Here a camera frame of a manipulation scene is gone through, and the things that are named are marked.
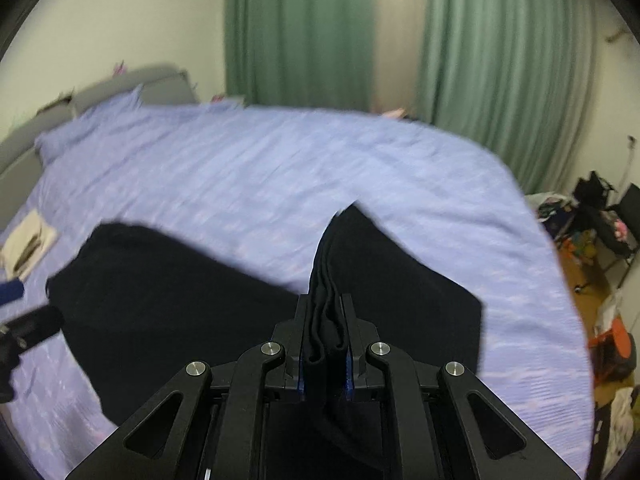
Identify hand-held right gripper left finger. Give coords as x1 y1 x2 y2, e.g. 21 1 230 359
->
65 292 311 480

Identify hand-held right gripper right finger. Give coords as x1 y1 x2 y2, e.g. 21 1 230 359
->
340 292 583 480

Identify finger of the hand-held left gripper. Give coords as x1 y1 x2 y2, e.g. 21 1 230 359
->
0 280 25 307
0 305 66 350

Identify black pants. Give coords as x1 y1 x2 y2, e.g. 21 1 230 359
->
46 201 483 466

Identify cream folded cloth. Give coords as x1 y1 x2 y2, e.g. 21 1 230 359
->
0 210 58 281

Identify blue striped bedsheet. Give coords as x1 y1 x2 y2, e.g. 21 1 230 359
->
0 97 596 480

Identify grey padded headboard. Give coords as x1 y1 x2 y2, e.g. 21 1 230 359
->
0 64 196 196

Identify white plastic bag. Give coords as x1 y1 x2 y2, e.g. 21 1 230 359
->
530 191 576 221

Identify colourful toys pile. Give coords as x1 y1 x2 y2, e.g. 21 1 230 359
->
557 232 598 266

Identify white paper bag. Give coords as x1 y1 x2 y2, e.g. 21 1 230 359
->
595 292 623 331

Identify white crumpled bag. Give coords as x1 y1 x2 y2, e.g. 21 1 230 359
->
607 387 640 451

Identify orange stool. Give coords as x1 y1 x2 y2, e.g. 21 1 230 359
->
590 317 638 381

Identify black bag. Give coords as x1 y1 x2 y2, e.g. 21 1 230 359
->
572 171 613 211

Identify black folding chair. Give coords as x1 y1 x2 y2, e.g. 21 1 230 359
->
605 187 640 281

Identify green curtain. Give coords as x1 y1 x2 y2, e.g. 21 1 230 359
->
225 0 376 111
417 0 598 193

